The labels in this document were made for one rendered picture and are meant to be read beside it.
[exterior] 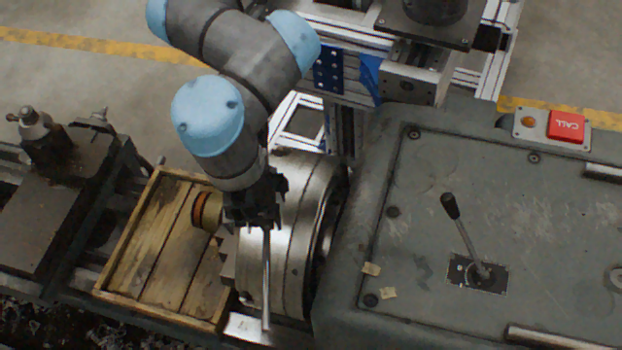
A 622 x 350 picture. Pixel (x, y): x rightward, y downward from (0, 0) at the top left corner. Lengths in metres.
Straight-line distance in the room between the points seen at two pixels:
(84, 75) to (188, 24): 2.51
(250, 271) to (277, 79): 0.46
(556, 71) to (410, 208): 2.13
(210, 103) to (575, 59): 2.63
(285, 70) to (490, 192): 0.47
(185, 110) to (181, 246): 0.82
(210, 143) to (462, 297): 0.46
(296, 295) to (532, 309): 0.38
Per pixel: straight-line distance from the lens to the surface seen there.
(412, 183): 0.99
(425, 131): 1.06
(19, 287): 1.46
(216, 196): 1.17
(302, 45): 0.67
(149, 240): 1.44
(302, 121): 2.43
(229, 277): 1.09
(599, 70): 3.10
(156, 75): 3.06
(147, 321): 1.55
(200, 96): 0.62
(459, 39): 1.36
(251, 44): 0.67
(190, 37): 0.72
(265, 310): 0.84
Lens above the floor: 2.08
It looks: 55 degrees down
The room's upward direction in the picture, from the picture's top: 7 degrees counter-clockwise
